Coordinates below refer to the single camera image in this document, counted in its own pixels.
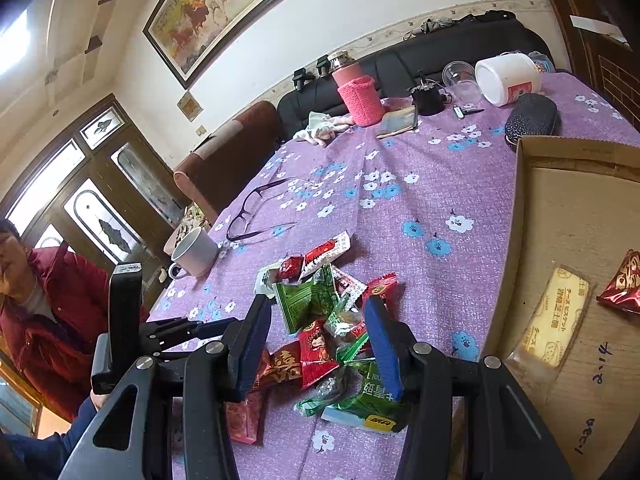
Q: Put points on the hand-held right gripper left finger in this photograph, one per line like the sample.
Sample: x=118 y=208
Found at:
x=250 y=345

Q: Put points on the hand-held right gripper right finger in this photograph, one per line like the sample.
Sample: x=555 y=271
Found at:
x=382 y=350

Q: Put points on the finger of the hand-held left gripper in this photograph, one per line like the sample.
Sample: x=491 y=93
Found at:
x=172 y=351
x=200 y=327

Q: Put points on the pile of snack packets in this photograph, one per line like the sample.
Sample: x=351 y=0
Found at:
x=305 y=300

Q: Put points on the cardboard box tray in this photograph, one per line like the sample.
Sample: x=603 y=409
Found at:
x=565 y=210

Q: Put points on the person's left forearm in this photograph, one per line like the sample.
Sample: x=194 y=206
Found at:
x=45 y=445

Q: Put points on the white mug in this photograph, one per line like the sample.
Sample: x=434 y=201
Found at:
x=197 y=255

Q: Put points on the floral patterned bag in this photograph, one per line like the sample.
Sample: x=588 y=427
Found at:
x=192 y=220

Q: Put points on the black eyeglasses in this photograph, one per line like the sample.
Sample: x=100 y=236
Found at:
x=245 y=210

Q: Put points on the wooden glass door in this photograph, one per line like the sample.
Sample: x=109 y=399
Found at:
x=100 y=185

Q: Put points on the purple floral tablecloth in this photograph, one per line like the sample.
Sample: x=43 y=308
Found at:
x=400 y=220

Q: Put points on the yellow biscuit packet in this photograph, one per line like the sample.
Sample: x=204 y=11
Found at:
x=550 y=320

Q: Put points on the brown armchair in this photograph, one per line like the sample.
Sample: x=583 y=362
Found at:
x=230 y=150

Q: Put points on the small fabric pouch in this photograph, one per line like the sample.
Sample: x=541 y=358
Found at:
x=397 y=122

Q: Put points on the crumpled white cloth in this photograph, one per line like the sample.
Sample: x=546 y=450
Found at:
x=320 y=127

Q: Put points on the red foil snack bag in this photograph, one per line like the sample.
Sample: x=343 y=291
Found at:
x=622 y=285

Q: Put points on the small black pouch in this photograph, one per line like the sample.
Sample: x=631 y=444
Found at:
x=427 y=100

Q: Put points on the pink thermos bottle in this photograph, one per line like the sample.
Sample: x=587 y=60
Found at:
x=357 y=95

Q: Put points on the black pen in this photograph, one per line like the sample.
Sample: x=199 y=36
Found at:
x=472 y=110

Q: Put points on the black glasses case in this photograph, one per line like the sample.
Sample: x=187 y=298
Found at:
x=532 y=120

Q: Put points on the clear plastic cup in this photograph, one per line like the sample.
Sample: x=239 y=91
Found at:
x=462 y=82

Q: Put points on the black sofa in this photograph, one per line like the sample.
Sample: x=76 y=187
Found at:
x=400 y=60

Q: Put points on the white plastic jar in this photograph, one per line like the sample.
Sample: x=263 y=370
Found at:
x=510 y=80

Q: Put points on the grey cloth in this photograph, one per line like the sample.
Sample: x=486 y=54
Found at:
x=435 y=26

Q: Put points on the clear bag with snack packet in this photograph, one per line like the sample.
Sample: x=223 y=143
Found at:
x=542 y=62

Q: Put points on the flat white box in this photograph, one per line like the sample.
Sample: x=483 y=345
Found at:
x=597 y=27

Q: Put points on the small gold wall plaque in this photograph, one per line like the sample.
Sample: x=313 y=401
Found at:
x=189 y=104

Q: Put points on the framed wall painting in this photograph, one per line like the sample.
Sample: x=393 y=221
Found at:
x=215 y=15

